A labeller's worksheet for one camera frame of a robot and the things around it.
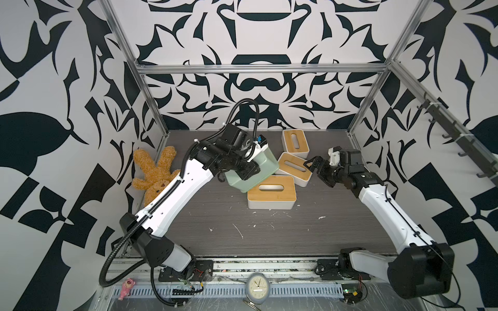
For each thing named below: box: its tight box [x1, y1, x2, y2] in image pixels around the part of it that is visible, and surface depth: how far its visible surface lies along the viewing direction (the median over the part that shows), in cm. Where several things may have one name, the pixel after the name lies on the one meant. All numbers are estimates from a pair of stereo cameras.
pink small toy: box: [118, 277, 136, 301], surface depth 70 cm
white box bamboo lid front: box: [247, 174, 297, 210], surface depth 87 cm
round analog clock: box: [245, 272, 271, 305], surface depth 69 cm
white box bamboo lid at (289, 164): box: [274, 152, 313, 188], surface depth 99 cm
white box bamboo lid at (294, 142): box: [281, 128, 310, 160], surface depth 110 cm
